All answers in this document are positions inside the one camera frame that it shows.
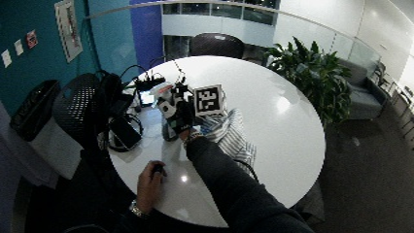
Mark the white marker cube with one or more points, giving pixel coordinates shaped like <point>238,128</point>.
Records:
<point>208,100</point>

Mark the small white wall notice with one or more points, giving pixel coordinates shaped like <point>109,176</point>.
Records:
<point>7,58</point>
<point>19,47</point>

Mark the small black handheld device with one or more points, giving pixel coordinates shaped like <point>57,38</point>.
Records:
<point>158,168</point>

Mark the dark round-backed chair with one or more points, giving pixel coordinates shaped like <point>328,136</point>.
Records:
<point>217,45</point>

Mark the framed wall poster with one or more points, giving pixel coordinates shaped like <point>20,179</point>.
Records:
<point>68,29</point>

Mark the black power strip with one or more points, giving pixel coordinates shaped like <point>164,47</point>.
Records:
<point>149,83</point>

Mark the clear plastic container red label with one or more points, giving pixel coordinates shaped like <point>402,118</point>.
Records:
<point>160,89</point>

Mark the grey armchair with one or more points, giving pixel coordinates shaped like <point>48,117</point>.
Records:
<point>366,93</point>

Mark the silver wristwatch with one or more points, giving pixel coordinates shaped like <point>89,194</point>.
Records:
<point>137,209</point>

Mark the striped cloth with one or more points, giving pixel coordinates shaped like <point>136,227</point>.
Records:
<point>234,137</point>

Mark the glass railing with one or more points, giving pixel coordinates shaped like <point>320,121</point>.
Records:
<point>301,29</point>

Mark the black mesh chair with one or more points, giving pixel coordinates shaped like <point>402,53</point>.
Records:
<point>81,106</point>

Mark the black tablet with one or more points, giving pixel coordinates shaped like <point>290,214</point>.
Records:
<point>125,132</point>

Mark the red wall notice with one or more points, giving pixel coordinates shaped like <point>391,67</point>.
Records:
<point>32,39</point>

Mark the green potted plant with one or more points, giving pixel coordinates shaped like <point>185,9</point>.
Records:
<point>310,81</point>

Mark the white waste bin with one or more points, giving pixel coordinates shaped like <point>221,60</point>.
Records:
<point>56,152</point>

